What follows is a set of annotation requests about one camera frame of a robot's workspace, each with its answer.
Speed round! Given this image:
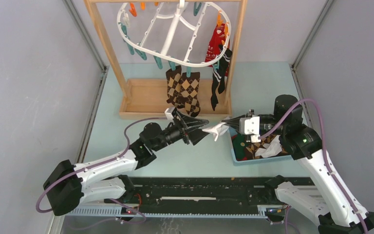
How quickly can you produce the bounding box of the red patterned sock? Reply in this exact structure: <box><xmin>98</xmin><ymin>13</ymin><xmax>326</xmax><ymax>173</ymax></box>
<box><xmin>205</xmin><ymin>23</ymin><xmax>228</xmax><ymax>62</ymax></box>

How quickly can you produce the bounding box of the white sock with black stripes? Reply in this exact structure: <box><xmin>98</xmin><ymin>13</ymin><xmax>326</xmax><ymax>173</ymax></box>
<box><xmin>202</xmin><ymin>117</ymin><xmax>230</xmax><ymax>141</ymax></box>

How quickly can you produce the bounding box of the brown argyle sock right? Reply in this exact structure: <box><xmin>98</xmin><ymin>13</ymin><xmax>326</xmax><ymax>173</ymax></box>
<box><xmin>179</xmin><ymin>72</ymin><xmax>201</xmax><ymax>117</ymax></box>

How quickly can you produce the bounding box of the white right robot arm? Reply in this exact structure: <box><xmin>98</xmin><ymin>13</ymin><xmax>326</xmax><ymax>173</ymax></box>
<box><xmin>223</xmin><ymin>95</ymin><xmax>374</xmax><ymax>234</ymax></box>

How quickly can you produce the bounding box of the wooden hanger stand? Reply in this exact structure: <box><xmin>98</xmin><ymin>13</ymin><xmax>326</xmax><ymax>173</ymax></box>
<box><xmin>84</xmin><ymin>0</ymin><xmax>247</xmax><ymax>120</ymax></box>

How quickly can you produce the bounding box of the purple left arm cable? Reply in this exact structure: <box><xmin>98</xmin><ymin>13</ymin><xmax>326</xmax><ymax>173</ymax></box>
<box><xmin>36</xmin><ymin>117</ymin><xmax>169</xmax><ymax>214</ymax></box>

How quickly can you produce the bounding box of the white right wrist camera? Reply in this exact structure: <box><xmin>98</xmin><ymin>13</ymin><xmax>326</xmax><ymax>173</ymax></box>
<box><xmin>239</xmin><ymin>116</ymin><xmax>261</xmax><ymax>143</ymax></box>

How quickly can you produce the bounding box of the brown argyle sock left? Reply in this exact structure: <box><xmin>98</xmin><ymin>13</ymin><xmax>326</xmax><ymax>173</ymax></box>
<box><xmin>166</xmin><ymin>65</ymin><xmax>182</xmax><ymax>108</ymax></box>

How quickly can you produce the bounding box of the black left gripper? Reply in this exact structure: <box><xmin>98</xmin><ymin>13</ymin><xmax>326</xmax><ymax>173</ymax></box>
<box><xmin>152</xmin><ymin>111</ymin><xmax>211</xmax><ymax>152</ymax></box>

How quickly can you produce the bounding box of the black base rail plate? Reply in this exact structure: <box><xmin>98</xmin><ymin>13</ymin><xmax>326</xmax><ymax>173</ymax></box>
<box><xmin>104</xmin><ymin>176</ymin><xmax>317</xmax><ymax>216</ymax></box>

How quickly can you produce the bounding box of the light blue plastic basket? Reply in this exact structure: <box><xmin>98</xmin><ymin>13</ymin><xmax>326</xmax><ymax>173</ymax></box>
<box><xmin>229</xmin><ymin>129</ymin><xmax>292</xmax><ymax>166</ymax></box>

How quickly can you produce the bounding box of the white sock in basket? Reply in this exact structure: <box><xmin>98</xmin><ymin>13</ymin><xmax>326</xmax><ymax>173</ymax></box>
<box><xmin>255</xmin><ymin>135</ymin><xmax>282</xmax><ymax>158</ymax></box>

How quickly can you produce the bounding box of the white oval clip hanger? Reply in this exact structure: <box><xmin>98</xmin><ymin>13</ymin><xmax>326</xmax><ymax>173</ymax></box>
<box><xmin>116</xmin><ymin>0</ymin><xmax>231</xmax><ymax>69</ymax></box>

